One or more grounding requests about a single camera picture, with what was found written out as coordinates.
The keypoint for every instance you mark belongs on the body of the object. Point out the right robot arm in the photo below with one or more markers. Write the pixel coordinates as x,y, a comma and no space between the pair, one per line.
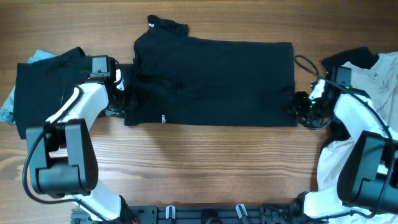
366,185

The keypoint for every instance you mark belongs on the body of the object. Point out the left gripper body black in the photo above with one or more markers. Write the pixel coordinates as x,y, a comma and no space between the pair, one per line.
117,105

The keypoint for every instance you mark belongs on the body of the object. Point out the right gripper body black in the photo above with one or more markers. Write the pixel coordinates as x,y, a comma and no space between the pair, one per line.
308,111

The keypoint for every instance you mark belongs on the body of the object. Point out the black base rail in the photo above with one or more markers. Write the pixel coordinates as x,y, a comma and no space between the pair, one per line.
264,214

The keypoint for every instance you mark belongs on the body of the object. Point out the folded light blue garment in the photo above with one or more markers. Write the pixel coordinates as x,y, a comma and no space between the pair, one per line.
7,114

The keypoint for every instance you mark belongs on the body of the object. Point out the folded black garment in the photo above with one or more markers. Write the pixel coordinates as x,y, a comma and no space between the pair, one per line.
43,87

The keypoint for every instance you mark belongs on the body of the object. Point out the black garment under pile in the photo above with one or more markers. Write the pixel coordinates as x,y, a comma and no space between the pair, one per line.
361,57

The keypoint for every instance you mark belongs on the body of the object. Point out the black t-shirt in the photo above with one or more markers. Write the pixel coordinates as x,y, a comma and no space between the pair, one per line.
176,78

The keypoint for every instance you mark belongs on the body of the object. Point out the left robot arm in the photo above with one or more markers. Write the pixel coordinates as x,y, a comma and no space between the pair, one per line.
61,165

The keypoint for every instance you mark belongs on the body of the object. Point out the beige t-shirt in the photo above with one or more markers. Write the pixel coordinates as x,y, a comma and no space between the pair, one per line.
379,81

